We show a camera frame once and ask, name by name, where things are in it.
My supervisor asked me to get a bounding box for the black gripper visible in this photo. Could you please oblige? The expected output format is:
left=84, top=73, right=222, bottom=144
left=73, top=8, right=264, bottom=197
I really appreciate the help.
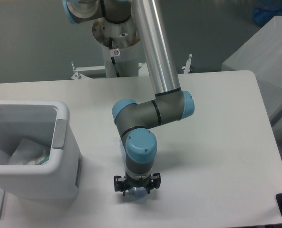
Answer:
left=114, top=172, right=161, bottom=196

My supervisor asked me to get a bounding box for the clear plastic water bottle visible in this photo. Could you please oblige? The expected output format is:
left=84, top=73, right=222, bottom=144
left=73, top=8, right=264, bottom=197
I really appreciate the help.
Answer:
left=119, top=140, right=147, bottom=201

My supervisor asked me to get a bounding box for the white face mask trash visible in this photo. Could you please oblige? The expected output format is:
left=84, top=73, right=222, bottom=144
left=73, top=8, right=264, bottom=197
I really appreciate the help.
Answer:
left=8, top=138, right=50, bottom=165

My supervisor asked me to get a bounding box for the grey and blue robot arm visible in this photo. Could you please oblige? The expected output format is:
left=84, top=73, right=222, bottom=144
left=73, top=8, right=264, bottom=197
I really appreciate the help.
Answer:
left=63, top=0, right=194, bottom=193

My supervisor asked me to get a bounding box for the white plastic trash can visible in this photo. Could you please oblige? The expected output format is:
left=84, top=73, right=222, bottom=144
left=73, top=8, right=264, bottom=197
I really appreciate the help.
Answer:
left=0, top=100, right=82, bottom=199

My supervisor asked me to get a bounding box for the grey covered side table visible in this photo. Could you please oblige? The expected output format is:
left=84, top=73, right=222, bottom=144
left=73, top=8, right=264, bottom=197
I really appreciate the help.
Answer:
left=222, top=16, right=282, bottom=125

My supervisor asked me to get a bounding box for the blue object in corner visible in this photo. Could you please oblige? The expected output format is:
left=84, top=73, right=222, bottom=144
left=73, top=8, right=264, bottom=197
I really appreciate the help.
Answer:
left=252, top=0, right=282, bottom=27

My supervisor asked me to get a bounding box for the white mounting bracket frame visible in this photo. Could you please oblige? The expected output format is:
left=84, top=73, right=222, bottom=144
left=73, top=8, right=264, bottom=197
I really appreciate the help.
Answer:
left=71, top=53, right=193, bottom=80

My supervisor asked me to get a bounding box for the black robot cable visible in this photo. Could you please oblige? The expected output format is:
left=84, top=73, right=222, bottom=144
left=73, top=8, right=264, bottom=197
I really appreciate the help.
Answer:
left=108, top=37, right=120, bottom=78

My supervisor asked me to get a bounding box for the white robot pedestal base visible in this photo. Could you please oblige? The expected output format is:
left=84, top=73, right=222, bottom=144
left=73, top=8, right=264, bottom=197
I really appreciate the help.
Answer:
left=92, top=17, right=142, bottom=78

